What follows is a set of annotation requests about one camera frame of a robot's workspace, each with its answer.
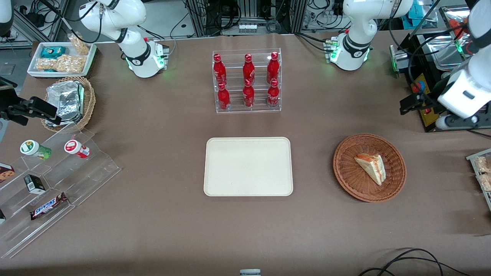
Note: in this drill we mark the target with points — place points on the large nut snack packet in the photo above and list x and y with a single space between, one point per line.
61 64

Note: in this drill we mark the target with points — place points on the cookie box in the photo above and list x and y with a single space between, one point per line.
5 173

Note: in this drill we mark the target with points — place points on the black food warmer cabinet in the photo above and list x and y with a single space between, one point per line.
418 57

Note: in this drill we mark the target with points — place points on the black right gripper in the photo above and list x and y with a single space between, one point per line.
8 100

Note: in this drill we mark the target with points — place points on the red yogurt cup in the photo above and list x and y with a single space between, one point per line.
74 147

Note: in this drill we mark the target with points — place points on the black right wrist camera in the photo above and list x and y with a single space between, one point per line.
15 115

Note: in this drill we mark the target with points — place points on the small grey device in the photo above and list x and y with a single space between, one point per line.
250 272

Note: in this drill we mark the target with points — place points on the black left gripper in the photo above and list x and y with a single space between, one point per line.
428 98

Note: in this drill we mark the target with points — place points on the silver foil container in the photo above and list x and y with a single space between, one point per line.
65 101

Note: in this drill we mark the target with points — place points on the teal snack packet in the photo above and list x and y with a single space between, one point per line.
52 51

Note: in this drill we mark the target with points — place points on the red soda bottle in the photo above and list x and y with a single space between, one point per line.
218 69
248 69
273 95
248 95
223 97
273 67

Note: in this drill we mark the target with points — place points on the wrapped bread packet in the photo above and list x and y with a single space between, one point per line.
483 165
486 182

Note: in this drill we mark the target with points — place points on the tan wicker basket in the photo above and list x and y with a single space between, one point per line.
89 101

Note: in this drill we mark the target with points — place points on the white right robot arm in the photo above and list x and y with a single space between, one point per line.
134 50

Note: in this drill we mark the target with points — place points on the beige plastic tray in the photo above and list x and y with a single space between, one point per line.
247 166

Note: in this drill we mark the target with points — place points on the green yogurt cup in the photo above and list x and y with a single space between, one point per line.
32 148

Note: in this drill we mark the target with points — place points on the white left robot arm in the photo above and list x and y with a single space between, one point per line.
353 46

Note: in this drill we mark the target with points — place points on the triangular sandwich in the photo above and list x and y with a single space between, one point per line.
372 166

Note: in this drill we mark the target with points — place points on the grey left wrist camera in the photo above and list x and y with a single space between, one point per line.
456 122

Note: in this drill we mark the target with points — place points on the small black box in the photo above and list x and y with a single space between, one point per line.
34 184

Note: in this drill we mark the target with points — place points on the snickers chocolate bar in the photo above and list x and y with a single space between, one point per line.
48 207

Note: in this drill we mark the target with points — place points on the brown wicker basket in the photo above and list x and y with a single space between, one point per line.
356 184

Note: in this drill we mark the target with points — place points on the clear acrylic stepped shelf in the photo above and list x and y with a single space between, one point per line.
92 172

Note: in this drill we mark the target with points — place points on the clear acrylic bottle rack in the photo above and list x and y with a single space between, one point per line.
261 109

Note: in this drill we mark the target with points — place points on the white rectangular snack tray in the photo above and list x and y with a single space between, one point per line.
36 73

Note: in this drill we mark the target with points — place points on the small nut snack packet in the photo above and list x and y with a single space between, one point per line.
79 45

